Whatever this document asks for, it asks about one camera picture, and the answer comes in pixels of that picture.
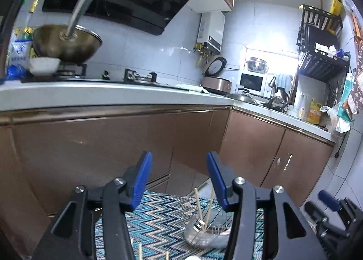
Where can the zigzag patterned cloth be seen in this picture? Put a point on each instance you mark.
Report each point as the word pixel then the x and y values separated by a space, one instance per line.
pixel 158 220

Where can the yellow gas pipe valves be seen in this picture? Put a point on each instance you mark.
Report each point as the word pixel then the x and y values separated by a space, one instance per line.
pixel 202 52

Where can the yellow detergent bottle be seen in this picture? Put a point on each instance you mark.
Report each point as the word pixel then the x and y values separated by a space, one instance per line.
pixel 314 112

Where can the steel pot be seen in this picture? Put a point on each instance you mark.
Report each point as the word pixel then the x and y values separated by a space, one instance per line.
pixel 256 65

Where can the green and white packet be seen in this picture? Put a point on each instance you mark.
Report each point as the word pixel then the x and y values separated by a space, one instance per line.
pixel 346 95

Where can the black frying pan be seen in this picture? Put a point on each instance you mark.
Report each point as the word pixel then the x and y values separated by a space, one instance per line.
pixel 276 104

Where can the glass cup holder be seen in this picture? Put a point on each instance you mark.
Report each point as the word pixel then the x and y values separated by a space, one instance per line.
pixel 207 234

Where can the crumpled cloths and bags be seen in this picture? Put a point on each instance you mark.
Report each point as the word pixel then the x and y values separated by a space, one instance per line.
pixel 339 53

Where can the white microwave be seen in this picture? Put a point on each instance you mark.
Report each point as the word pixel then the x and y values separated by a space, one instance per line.
pixel 252 84

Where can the grey-blue towel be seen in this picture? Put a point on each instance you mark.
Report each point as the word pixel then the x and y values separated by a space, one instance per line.
pixel 285 81

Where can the black gas stove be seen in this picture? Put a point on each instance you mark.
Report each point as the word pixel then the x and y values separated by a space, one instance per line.
pixel 136 78

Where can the white water heater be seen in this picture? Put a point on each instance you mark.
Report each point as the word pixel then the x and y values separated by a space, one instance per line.
pixel 211 30

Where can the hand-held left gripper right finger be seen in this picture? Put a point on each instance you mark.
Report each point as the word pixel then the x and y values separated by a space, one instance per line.
pixel 218 189

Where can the yellow cup on rack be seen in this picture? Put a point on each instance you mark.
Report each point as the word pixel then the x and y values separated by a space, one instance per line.
pixel 336 4

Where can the bottle with gold cap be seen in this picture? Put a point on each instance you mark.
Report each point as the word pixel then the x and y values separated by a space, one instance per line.
pixel 34 7

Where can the copper lower cabinets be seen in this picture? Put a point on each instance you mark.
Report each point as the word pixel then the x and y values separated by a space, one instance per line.
pixel 113 146

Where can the white cloth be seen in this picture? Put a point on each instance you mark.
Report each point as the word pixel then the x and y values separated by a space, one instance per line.
pixel 192 88

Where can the white bowl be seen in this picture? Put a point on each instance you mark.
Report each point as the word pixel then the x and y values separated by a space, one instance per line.
pixel 44 66

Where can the white spoon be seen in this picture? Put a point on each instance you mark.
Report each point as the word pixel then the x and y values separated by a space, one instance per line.
pixel 192 258

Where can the wooden chopstick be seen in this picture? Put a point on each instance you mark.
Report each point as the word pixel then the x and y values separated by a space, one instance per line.
pixel 132 250
pixel 167 255
pixel 198 209
pixel 210 206
pixel 140 252

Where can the wooden cutting board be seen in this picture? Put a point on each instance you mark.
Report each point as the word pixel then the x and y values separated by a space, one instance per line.
pixel 293 89

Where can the steel pan lid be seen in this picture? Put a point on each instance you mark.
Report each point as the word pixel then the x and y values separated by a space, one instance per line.
pixel 242 96

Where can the white and blue salt bag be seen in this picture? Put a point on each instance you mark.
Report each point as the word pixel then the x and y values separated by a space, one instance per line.
pixel 21 52

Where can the blue plastic bag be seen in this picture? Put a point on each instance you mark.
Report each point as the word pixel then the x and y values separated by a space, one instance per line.
pixel 15 72

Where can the black dish rack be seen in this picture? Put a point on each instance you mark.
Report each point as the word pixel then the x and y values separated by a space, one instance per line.
pixel 320 64

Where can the white plastic bag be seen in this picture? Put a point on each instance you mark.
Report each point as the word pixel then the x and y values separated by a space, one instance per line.
pixel 339 123

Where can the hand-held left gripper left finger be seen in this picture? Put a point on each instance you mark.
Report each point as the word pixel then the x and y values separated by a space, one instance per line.
pixel 141 183

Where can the rice cooker with open lid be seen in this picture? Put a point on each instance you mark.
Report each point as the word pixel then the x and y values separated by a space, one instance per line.
pixel 215 78

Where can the white spray bottle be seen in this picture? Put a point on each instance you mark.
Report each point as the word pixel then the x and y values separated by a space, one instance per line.
pixel 302 108

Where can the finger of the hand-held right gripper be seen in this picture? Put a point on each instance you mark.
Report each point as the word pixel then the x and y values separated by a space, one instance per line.
pixel 329 201
pixel 314 213

